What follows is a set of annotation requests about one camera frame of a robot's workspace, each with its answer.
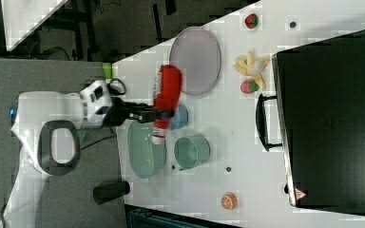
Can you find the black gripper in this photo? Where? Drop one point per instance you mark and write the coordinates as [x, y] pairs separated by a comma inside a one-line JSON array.
[[120, 111]]

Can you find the red ketchup bottle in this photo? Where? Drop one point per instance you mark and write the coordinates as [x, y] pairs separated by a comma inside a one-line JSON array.
[[167, 91]]

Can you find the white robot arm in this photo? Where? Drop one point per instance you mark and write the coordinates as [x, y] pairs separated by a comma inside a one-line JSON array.
[[47, 123]]

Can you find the green oval strainer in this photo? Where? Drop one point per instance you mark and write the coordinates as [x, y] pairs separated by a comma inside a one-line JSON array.
[[146, 158]]

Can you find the blue cup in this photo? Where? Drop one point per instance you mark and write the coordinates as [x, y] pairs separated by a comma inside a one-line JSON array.
[[180, 119]]

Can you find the green mug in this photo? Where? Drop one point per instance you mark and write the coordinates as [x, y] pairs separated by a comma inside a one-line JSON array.
[[191, 151]]

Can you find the grey oval plate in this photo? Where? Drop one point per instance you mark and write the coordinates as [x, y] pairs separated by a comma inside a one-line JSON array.
[[197, 54]]

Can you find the green white clamp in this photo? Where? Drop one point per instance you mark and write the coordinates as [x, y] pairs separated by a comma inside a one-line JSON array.
[[107, 69]]

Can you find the toy strawberry near banana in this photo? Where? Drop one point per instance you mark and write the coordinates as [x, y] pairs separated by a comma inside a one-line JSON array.
[[249, 87]]

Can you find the peeled toy banana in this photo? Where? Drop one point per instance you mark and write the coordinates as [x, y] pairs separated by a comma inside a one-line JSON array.
[[252, 67]]

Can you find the black cylinder table leg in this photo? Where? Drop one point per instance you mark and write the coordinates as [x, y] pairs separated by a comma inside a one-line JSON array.
[[110, 191]]

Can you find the toy orange slice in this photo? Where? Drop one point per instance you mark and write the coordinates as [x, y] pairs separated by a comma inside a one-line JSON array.
[[229, 201]]

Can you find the dark blue crate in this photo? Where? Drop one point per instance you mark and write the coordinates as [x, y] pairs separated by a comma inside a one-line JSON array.
[[139, 217]]

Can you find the toy strawberry at top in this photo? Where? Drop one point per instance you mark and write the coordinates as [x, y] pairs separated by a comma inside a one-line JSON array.
[[251, 21]]

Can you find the black oven appliance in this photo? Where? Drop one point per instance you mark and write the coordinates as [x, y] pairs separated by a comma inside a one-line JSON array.
[[320, 90]]

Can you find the white board top left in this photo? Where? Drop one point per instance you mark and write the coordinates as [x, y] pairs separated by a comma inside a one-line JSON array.
[[22, 17]]

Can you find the black oven door handle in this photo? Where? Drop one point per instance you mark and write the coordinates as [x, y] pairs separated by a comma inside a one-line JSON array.
[[261, 122]]

